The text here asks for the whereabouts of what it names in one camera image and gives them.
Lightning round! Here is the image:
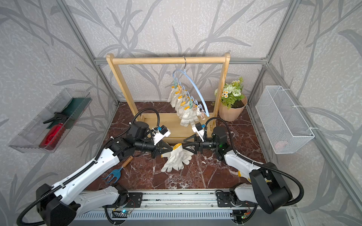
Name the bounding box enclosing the white glove with yellow cuff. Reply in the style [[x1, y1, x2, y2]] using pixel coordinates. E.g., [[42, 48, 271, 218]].
[[161, 143, 194, 172]]

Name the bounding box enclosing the blue wavy clip hanger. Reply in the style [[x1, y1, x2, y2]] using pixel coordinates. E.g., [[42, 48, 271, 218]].
[[172, 56, 210, 117]]

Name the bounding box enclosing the white glove hung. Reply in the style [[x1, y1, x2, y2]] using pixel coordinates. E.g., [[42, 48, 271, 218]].
[[171, 91, 183, 111], [176, 96, 189, 116], [167, 86, 178, 103]]

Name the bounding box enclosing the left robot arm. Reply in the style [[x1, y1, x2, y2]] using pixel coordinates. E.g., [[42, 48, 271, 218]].
[[16, 108, 172, 226]]

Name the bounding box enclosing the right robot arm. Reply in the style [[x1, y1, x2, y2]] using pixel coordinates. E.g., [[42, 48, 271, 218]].
[[183, 118, 304, 214]]

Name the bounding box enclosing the wooden clothes rack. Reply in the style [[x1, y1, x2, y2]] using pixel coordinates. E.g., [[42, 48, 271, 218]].
[[106, 53, 231, 144]]

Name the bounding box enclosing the blue hand rake tool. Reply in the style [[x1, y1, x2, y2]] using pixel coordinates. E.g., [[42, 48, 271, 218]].
[[103, 155, 134, 184]]

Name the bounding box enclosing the potted white flower plant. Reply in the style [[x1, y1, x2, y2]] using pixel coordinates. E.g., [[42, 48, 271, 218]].
[[218, 77, 248, 122]]

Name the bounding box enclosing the green cloth in tray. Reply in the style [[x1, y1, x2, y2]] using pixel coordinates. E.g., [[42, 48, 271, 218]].
[[43, 98, 91, 130]]

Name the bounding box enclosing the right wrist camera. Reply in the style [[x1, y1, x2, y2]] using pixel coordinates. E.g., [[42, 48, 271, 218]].
[[192, 122, 206, 141]]

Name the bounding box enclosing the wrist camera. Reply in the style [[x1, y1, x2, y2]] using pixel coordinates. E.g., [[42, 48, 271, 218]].
[[153, 125, 171, 146], [192, 122, 206, 141]]

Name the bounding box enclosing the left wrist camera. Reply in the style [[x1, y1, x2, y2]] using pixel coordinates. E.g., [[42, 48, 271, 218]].
[[153, 125, 171, 146]]

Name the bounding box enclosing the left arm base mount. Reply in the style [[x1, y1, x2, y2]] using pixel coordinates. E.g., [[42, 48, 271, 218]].
[[113, 192, 143, 208]]

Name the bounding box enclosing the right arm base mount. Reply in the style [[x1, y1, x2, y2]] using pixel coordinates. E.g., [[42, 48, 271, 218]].
[[215, 190, 242, 207]]

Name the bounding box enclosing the aluminium front rail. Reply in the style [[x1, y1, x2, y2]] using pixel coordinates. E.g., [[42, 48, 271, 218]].
[[70, 188, 300, 226]]

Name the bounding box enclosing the white wire mesh basket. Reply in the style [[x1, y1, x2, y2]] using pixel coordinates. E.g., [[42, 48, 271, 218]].
[[256, 86, 315, 154]]

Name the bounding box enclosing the clear plastic wall tray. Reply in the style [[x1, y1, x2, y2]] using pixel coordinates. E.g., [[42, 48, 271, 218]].
[[9, 89, 92, 153]]

